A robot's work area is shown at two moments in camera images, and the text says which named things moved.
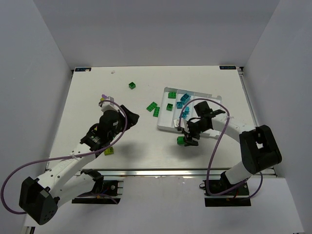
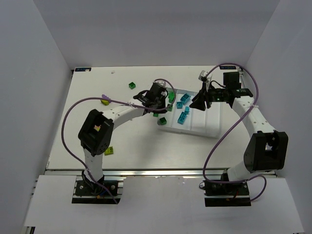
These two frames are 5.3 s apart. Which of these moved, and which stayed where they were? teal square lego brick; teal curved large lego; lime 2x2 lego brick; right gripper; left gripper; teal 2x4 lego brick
Moved: left gripper; right gripper
Stayed: teal 2x4 lego brick; teal curved large lego; lime 2x2 lego brick; teal square lego brick
